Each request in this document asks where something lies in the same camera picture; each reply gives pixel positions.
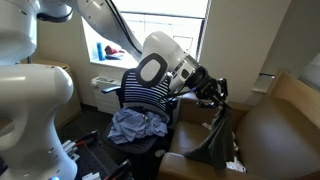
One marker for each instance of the small white floor scrap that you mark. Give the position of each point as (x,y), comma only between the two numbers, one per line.
(160,153)

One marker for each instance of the light wood drawer cabinet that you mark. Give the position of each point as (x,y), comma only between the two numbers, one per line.
(71,103)

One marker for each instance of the red and black tool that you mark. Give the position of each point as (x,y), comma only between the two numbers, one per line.
(87,137)

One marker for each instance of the red cap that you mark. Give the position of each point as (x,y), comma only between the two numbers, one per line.
(111,50)

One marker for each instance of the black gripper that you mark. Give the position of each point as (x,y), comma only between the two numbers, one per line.
(206,87)

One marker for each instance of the black slatted office chair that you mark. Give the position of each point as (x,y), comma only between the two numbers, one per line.
(140,90)

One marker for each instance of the crumpled light blue shirt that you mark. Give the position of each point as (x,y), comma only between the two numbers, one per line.
(136,126)

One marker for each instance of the blue water bottle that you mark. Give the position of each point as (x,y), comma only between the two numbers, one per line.
(100,51)

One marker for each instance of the grey striped cushion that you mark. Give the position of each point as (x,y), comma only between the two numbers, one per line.
(311,75)

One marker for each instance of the white wall radiator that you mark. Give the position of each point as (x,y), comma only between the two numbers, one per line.
(103,96)

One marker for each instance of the bunched white cloth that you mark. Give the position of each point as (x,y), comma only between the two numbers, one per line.
(236,165)

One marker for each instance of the dark green t-shirt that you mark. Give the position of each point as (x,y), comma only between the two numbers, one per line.
(216,143)

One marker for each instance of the window with dark frame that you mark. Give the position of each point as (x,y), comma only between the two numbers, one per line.
(173,23)

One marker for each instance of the brown leather sofa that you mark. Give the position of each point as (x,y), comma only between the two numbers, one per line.
(276,140)

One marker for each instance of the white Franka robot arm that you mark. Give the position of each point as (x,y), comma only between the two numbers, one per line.
(30,100)

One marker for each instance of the black perforated robot table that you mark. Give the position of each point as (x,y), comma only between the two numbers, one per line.
(95,161)

